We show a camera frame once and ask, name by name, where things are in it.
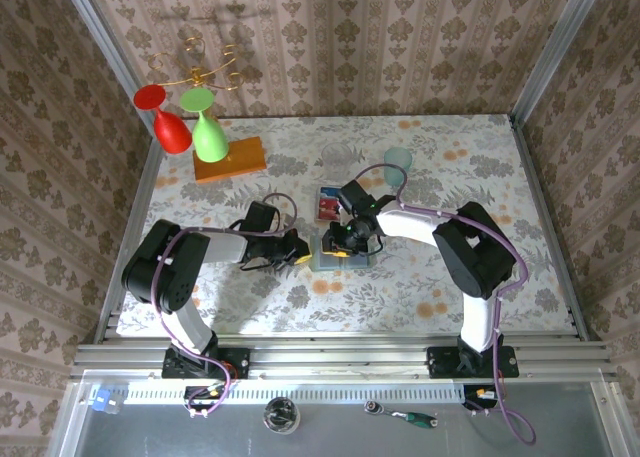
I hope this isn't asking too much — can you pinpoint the green card holder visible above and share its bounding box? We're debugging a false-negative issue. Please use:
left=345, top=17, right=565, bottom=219
left=308, top=234, right=377, bottom=273

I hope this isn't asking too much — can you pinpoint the red playing card deck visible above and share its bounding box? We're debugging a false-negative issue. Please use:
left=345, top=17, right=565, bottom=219
left=315, top=198, right=344, bottom=223

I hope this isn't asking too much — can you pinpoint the floral table cover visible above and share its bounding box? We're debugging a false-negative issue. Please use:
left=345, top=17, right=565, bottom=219
left=115, top=114, right=576, bottom=336

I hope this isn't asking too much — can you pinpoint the teal plastic cup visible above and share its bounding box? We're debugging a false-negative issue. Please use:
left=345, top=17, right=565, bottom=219
left=383, top=146, right=414, bottom=187

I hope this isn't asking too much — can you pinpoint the clear glass tumbler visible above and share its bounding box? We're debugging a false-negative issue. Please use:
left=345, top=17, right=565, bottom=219
left=319, top=142, right=355, bottom=182

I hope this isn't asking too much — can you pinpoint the orange wooden base block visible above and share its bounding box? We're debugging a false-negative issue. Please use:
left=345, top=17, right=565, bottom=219
left=192, top=135, right=268, bottom=185

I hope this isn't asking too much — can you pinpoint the green wine glass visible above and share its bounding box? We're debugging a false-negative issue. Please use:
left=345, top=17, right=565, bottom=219
left=179, top=87, right=230, bottom=164

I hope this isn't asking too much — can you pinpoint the red wine glass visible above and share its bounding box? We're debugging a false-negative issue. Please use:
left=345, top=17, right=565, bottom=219
left=133, top=83, right=194, bottom=155

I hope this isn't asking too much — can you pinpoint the black power connector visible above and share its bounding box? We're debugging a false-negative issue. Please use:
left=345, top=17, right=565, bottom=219
left=183, top=384, right=227, bottom=412
left=462, top=384, right=501, bottom=412

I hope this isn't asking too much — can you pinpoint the silver metal cup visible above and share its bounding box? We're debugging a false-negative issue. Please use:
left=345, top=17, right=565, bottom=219
left=264, top=396, right=301, bottom=434

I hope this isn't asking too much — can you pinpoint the blue plastic connector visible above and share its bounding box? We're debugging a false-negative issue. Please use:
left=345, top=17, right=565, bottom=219
left=91, top=388, right=125, bottom=416

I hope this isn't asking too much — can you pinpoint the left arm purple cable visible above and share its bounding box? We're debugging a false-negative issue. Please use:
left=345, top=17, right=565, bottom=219
left=154, top=191, right=300, bottom=419

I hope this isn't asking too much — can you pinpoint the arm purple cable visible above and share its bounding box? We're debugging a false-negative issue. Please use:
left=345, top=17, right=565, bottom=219
left=352, top=163, right=537, bottom=447
left=154, top=191, right=300, bottom=419

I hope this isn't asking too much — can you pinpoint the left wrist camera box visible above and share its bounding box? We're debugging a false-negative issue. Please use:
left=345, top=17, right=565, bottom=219
left=244, top=201, right=282, bottom=236

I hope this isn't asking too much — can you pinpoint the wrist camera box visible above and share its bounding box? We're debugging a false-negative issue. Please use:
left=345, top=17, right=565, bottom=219
left=244, top=201, right=282, bottom=236
left=338, top=180, right=382, bottom=218

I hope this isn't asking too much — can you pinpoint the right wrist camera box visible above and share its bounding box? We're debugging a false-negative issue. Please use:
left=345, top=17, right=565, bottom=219
left=338, top=180, right=382, bottom=218

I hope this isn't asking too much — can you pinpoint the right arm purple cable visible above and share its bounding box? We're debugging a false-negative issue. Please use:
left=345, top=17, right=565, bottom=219
left=352, top=163, right=537, bottom=447

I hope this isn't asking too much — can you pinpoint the aluminium mounting rail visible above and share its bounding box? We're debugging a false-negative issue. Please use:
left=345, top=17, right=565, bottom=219
left=69, top=339, right=620, bottom=382

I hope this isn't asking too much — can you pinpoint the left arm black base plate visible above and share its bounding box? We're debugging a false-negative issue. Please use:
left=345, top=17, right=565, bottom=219
left=161, top=347, right=251, bottom=380

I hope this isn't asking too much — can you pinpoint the white slotted cable duct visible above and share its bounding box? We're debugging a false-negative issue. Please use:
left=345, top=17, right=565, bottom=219
left=122, top=380, right=467, bottom=406

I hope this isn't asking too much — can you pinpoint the aluminium table side rail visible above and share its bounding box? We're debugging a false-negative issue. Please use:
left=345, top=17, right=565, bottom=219
left=508, top=112, right=592, bottom=342
left=93, top=135, right=164, bottom=346

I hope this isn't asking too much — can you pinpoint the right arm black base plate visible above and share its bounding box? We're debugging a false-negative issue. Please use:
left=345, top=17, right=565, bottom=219
left=426, top=345, right=520, bottom=380

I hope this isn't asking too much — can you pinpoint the ratchet wrench green handle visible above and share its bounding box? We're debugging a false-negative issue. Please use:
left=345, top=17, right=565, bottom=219
left=363, top=399, right=439, bottom=430

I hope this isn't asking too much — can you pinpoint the gold wire glass rack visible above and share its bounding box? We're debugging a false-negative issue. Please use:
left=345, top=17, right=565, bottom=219
left=148, top=36, right=246, bottom=94

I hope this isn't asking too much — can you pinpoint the aluminium frame post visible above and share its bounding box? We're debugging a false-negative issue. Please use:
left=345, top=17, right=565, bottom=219
left=508, top=0, right=610, bottom=124
left=55, top=0, right=157, bottom=137

